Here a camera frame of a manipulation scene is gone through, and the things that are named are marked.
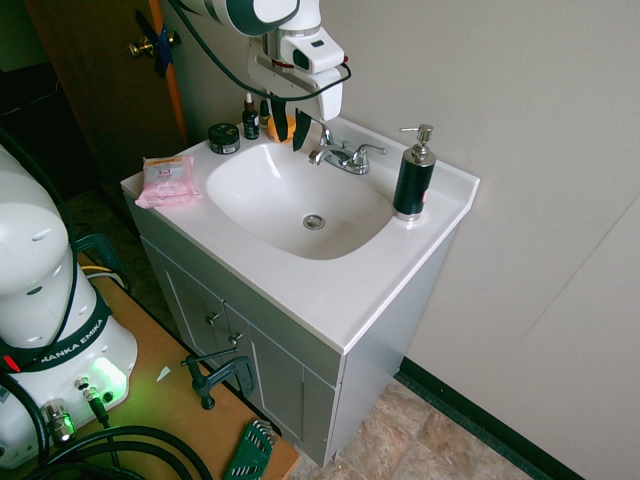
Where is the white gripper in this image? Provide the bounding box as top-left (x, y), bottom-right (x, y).
top-left (246, 41), bottom-right (347, 154)

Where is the orange yellow jar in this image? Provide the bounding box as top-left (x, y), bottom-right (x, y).
top-left (266, 115), bottom-right (296, 144)

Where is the tall dark dropper bottle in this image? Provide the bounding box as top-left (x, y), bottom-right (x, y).
top-left (242, 92), bottom-right (260, 141)

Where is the chrome sink faucet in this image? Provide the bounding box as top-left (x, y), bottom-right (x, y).
top-left (308, 123), bottom-right (388, 176)

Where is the black round jar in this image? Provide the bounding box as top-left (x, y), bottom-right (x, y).
top-left (207, 123), bottom-right (242, 156)

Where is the pink wipes pack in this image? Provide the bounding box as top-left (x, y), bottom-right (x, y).
top-left (135, 155), bottom-right (204, 211)

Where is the black chrome soap dispenser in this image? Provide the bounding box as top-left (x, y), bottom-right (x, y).
top-left (391, 123), bottom-right (438, 223)

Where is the blue tape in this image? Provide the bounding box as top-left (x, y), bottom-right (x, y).
top-left (135, 8), bottom-right (174, 79)

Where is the white sink vanity top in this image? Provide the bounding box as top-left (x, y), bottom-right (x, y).
top-left (120, 117), bottom-right (481, 356)

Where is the brass door knob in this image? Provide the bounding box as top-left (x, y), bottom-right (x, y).
top-left (126, 30), bottom-right (182, 62)

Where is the brown wooden door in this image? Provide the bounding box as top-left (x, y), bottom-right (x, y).
top-left (21, 0), bottom-right (189, 202)

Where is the teal clamp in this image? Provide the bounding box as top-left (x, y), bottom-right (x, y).
top-left (73, 233), bottom-right (130, 294)

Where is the grey vanity cabinet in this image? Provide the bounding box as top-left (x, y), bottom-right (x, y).
top-left (128, 193), bottom-right (457, 469)

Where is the black C clamp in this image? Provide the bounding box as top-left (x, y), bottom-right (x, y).
top-left (180, 347), bottom-right (257, 412)

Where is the wooden table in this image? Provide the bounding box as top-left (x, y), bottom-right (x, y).
top-left (0, 248), bottom-right (302, 480)

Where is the green hex key set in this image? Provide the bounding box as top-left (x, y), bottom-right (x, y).
top-left (221, 419), bottom-right (277, 480)

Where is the black baseboard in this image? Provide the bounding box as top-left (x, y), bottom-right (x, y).
top-left (396, 356), bottom-right (602, 480)

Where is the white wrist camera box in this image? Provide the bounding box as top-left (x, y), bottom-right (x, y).
top-left (315, 73), bottom-right (346, 122)

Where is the yellow cable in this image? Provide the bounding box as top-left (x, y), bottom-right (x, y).
top-left (81, 266), bottom-right (127, 287)

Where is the thick black floor cable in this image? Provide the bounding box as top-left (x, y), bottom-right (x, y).
top-left (0, 423), bottom-right (215, 480)

